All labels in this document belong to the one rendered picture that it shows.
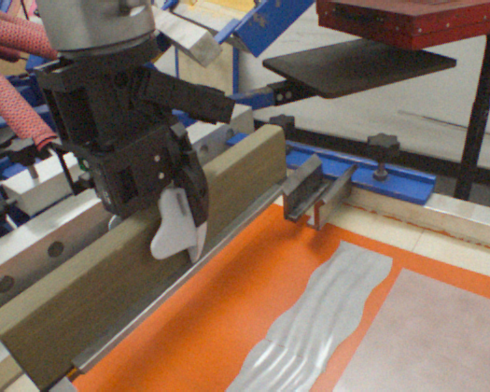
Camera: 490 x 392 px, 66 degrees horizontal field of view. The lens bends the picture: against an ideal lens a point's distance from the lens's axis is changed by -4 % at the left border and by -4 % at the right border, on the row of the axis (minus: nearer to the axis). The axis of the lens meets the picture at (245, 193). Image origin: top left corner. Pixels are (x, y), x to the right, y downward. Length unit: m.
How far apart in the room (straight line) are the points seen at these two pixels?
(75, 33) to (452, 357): 0.42
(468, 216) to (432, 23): 0.69
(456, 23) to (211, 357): 1.04
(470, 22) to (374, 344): 0.99
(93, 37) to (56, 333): 0.22
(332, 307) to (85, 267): 0.26
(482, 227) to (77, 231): 0.50
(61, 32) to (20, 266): 0.30
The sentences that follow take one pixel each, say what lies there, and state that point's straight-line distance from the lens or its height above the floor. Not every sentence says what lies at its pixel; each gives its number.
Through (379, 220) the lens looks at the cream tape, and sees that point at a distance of 0.57.
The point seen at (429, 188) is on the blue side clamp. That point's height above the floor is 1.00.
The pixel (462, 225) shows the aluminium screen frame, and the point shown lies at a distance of 0.55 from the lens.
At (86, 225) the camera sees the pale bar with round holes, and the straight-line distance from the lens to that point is 0.54.
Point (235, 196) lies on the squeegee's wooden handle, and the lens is 0.43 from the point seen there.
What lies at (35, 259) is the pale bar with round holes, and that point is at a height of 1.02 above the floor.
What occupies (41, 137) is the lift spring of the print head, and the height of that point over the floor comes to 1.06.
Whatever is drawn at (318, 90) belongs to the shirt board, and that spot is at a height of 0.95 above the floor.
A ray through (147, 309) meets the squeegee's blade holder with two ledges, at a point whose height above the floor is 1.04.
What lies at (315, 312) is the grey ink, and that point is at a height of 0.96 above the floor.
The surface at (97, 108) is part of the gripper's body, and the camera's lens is 0.29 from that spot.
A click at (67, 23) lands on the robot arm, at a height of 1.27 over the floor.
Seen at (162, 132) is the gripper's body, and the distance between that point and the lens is 0.31.
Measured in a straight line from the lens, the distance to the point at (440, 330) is 0.46.
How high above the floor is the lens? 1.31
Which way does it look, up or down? 34 degrees down
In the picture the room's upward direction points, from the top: 7 degrees counter-clockwise
